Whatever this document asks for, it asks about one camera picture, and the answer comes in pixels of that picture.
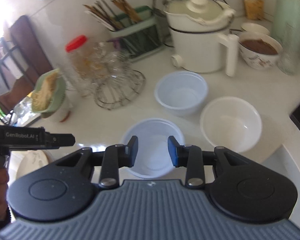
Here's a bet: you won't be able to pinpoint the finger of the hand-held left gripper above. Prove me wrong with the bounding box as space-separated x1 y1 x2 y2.
45 132 76 147

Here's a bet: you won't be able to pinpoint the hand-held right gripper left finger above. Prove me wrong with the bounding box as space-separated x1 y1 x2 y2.
55 135 139 188

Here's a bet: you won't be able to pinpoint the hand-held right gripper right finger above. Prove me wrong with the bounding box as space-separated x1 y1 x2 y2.
167 135 243 189

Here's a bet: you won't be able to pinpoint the white plate grey leaf print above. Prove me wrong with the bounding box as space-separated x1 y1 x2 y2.
16 150 54 180

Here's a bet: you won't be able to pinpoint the translucent white plastic bowl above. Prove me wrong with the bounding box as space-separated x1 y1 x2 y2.
154 71 208 117
119 118 185 179

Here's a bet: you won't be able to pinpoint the plain white ceramic bowl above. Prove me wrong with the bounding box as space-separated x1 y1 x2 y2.
199 96 262 153

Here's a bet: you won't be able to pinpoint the person's left hand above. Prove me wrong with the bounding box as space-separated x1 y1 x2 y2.
0 167 10 222

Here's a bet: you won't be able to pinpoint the clear drinking glass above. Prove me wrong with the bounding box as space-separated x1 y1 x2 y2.
14 97 33 121

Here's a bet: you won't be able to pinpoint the white bowl red base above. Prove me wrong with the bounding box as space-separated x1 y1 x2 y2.
41 97 73 123

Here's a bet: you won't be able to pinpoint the green plastic colander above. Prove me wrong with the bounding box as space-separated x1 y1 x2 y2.
31 69 67 113

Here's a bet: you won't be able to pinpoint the dry yellow noodles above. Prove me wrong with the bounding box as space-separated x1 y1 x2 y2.
31 71 59 109

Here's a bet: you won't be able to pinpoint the black metal dish rack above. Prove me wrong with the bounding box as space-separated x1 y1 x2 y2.
0 36 35 128

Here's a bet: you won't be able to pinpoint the cluster of crystal glasses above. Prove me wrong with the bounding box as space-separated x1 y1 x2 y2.
85 41 136 90

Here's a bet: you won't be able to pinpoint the dark brown cutting board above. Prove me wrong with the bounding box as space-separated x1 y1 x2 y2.
0 15 53 110

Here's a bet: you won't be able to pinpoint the clear jar red lid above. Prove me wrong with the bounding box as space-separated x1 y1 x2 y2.
65 35 101 90

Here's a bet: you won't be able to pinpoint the white electric cooking pot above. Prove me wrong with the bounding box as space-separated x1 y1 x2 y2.
163 0 239 77

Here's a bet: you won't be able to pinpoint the green chopstick holder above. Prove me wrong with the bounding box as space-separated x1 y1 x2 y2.
109 6 165 59

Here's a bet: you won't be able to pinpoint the floral mug brown contents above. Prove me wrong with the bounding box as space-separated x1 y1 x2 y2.
239 31 284 70

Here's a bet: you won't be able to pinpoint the bundle of chopsticks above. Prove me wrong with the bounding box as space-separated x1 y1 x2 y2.
83 0 143 30

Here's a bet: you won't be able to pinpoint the ribbed glass tumbler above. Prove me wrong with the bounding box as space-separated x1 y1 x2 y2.
277 45 300 75

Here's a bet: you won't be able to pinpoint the small white bowl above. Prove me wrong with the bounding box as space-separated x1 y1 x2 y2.
241 22 270 37

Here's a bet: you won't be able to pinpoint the yellow sponge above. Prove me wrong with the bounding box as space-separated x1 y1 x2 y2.
242 0 266 20

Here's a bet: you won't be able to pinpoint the pale green kettle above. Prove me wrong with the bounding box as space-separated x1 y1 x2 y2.
270 0 300 51

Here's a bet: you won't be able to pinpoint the metal wire glass rack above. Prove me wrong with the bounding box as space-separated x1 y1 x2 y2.
94 67 147 110

